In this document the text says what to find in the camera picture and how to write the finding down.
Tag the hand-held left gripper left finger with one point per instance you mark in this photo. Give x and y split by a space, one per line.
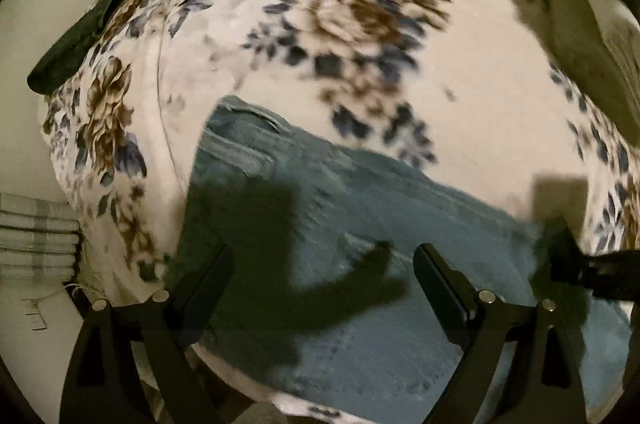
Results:
209 281

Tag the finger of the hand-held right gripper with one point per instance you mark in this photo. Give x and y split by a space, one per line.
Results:
607 271

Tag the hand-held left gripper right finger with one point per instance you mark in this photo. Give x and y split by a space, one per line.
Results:
436 284

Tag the blue denim pants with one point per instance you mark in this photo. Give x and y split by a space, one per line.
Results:
350 224

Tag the grey striped folded cloth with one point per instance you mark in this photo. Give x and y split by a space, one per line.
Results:
35 236

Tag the white floral bed blanket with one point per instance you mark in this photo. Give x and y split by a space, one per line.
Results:
480 68

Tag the dark cloth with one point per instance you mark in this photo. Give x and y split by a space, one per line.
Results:
75 48

